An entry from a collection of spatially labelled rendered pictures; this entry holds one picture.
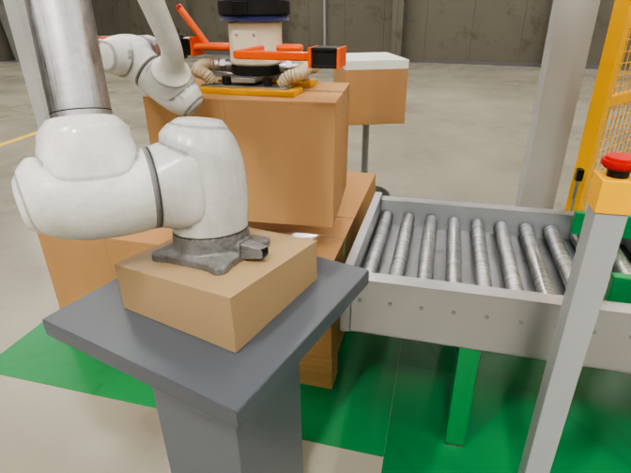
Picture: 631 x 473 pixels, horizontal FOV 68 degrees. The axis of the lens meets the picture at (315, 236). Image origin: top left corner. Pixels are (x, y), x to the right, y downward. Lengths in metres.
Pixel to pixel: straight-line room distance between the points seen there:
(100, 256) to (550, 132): 2.10
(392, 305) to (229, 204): 0.67
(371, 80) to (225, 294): 2.47
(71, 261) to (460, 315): 1.48
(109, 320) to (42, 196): 0.31
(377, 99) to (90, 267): 2.02
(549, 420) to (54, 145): 1.26
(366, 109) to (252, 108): 1.78
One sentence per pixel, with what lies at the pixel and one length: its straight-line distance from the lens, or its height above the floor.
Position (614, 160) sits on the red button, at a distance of 1.07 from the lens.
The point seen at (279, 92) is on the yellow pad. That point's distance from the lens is 1.48.
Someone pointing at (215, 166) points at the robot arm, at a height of 1.05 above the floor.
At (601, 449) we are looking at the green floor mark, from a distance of 1.91.
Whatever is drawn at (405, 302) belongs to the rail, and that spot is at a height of 0.54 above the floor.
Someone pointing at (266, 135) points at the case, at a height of 0.96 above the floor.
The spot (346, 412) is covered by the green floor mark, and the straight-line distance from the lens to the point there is 1.79.
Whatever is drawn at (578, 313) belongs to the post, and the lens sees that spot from 1.20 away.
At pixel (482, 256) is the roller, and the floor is 0.55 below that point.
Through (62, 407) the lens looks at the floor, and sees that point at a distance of 2.05.
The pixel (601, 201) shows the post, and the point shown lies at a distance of 1.08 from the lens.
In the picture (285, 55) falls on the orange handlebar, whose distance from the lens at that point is 1.33.
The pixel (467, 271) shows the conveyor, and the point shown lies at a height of 0.49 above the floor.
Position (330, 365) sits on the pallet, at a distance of 1.79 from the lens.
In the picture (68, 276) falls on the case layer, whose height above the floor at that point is 0.34.
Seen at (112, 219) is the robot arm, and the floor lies 0.99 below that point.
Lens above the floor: 1.30
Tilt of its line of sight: 26 degrees down
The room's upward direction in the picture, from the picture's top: 1 degrees counter-clockwise
